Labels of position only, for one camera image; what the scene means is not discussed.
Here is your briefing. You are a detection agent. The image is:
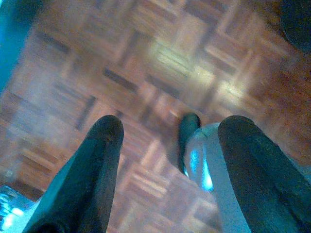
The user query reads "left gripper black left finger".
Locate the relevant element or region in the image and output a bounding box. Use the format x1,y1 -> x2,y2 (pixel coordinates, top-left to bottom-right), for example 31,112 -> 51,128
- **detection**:
23,116 -> 124,233

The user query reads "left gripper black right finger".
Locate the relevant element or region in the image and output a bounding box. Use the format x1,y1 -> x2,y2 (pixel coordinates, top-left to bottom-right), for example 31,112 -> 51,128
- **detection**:
218,116 -> 311,233

